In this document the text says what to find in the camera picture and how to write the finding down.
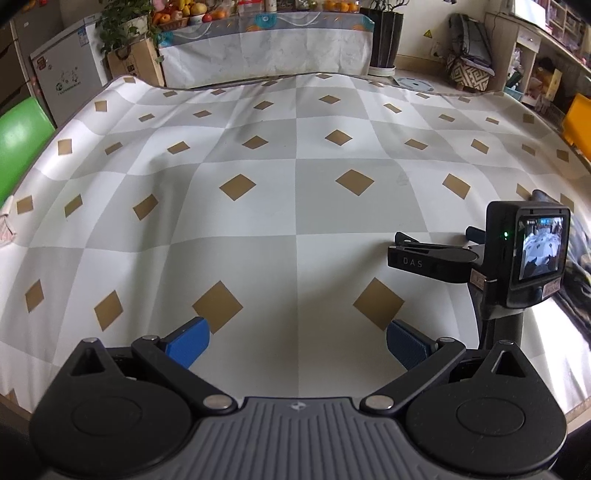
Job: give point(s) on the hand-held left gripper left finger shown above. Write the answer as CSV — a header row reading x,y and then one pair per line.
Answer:
x,y
189,344

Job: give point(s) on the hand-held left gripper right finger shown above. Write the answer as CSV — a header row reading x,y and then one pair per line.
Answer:
x,y
406,346

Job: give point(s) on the yellow plastic chair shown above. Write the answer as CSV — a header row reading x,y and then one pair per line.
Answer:
x,y
579,120

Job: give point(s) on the grey white checkered mat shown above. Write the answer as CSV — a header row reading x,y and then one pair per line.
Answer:
x,y
277,207

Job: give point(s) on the patterned woven basket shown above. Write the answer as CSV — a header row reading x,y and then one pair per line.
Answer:
x,y
471,76

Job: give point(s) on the round pale blue scale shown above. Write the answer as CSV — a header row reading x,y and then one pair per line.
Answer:
x,y
414,84

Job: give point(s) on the wooden shelf unit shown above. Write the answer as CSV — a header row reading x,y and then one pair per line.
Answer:
x,y
531,55

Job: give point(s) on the crumpled printed paper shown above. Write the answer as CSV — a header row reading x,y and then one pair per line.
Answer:
x,y
4,226

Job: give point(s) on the grey backpack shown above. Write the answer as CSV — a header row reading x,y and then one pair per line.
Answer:
x,y
468,37

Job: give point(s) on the yellow warning sticker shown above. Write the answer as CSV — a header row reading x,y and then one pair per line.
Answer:
x,y
428,33

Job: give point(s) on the monstera plant in black pot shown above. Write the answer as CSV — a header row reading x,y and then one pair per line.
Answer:
x,y
383,41

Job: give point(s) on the white monitor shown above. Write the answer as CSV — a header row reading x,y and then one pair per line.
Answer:
x,y
531,11

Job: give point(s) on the green plastic chair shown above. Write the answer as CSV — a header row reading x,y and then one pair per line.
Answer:
x,y
18,138

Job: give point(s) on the tray of oranges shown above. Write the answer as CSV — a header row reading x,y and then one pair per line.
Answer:
x,y
341,5

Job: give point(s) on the side table with patterned tablecloth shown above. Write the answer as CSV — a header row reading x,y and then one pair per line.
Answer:
x,y
268,50

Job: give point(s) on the white refrigerator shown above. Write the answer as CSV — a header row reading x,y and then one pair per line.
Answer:
x,y
64,64

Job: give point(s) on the leafy trailing potted plant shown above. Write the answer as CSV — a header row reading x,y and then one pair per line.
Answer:
x,y
122,23

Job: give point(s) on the red-lid food container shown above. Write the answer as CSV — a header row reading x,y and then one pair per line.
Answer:
x,y
247,7

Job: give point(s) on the white thermos bottle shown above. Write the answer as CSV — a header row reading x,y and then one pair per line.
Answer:
x,y
271,4

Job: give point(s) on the tall grey refrigerator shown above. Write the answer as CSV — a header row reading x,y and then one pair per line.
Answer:
x,y
18,46

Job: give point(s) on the wall socket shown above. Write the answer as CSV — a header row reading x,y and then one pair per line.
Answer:
x,y
436,50

